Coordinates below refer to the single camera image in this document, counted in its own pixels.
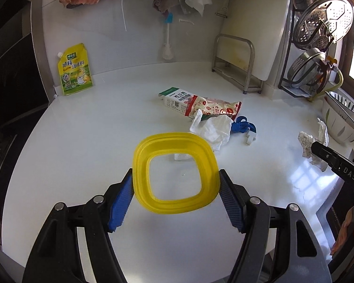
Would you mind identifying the white and green milk carton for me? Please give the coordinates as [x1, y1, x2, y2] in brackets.
[158, 87, 197, 117]

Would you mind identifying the metal cutting board stand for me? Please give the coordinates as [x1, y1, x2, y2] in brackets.
[211, 34, 263, 94]

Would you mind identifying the white cutting board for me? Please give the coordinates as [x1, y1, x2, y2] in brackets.
[220, 0, 291, 81]

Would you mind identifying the yellow square plastic ring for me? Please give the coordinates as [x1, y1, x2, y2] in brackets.
[133, 133, 220, 213]

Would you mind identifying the white leaf-pattern bowl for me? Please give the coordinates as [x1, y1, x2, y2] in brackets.
[321, 96, 354, 144]

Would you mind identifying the black gas stove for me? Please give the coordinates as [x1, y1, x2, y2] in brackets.
[0, 118, 18, 195]

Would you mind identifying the red and white snack wrapper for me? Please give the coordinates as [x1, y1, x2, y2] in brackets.
[183, 96, 242, 121]

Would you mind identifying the blue-rimmed bowl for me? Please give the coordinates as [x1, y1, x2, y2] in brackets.
[327, 91, 354, 130]

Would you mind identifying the metal-rimmed pot lid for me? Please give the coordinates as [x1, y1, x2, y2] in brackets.
[286, 48, 328, 89]

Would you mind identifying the black range hood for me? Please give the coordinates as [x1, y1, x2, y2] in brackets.
[0, 0, 52, 160]

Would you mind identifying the yellow seasoning pouch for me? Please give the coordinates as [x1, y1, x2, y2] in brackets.
[57, 43, 94, 96]

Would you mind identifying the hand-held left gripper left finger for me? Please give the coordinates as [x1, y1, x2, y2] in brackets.
[23, 168, 135, 283]

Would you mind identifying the folding metal steamer basket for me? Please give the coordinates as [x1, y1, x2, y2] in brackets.
[293, 0, 354, 50]

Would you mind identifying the person's right hand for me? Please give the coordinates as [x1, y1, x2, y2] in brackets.
[331, 209, 354, 255]

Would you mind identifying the white tissue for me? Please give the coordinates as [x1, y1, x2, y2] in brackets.
[190, 109, 232, 152]

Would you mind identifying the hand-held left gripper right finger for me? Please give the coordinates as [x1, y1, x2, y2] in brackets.
[218, 169, 332, 283]

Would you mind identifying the blue plastic clip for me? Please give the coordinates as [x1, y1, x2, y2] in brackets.
[231, 116, 257, 133]

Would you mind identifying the metal peeler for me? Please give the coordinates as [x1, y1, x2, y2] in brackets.
[215, 0, 231, 18]

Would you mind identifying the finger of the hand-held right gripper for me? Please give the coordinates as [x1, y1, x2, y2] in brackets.
[311, 141, 354, 187]

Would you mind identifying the black wire lid rack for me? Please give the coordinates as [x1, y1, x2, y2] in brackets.
[279, 0, 343, 98]

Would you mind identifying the brass valve with hose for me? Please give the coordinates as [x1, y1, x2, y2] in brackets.
[310, 57, 345, 102]

